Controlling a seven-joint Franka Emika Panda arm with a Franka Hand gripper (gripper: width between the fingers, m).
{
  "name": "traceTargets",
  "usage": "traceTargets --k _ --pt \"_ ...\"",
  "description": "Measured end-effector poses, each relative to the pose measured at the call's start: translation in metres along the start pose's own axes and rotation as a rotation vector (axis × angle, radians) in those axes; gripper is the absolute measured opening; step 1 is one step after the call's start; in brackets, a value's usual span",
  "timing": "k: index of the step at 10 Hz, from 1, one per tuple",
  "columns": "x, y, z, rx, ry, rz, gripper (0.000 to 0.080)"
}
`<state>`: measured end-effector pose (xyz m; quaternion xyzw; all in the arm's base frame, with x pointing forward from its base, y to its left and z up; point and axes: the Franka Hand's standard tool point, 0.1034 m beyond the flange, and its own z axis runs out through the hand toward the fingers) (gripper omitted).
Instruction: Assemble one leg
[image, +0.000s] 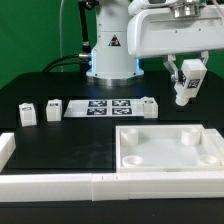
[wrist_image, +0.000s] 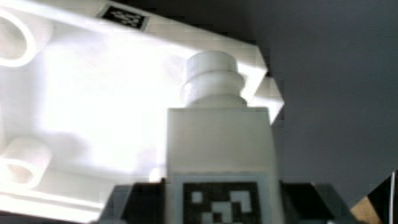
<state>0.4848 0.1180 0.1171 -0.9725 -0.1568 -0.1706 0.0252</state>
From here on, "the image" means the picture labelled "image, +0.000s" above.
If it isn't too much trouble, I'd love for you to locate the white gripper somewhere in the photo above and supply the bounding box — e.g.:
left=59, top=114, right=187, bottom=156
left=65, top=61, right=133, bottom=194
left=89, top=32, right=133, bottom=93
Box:
left=127, top=6, right=224, bottom=82

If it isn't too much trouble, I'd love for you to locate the white square tabletop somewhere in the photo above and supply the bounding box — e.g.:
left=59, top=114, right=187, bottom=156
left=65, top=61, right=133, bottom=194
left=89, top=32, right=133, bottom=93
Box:
left=116, top=125, right=223, bottom=173

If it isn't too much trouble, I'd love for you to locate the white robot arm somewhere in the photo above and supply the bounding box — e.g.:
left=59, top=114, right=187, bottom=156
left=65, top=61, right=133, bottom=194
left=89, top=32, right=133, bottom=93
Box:
left=87, top=0, right=224, bottom=84

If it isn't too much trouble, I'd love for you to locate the white marker sheet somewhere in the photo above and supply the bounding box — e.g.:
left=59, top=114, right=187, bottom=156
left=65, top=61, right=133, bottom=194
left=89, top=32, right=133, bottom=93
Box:
left=64, top=99, right=144, bottom=118

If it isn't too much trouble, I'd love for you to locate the white U-shaped obstacle fence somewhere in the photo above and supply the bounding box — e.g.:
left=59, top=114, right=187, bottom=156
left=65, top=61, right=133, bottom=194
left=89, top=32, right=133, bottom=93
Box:
left=0, top=129, right=224, bottom=202

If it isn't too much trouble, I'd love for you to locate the black cable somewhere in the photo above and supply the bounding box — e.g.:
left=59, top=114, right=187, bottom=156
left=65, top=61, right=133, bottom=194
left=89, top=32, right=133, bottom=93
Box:
left=41, top=54, right=92, bottom=74

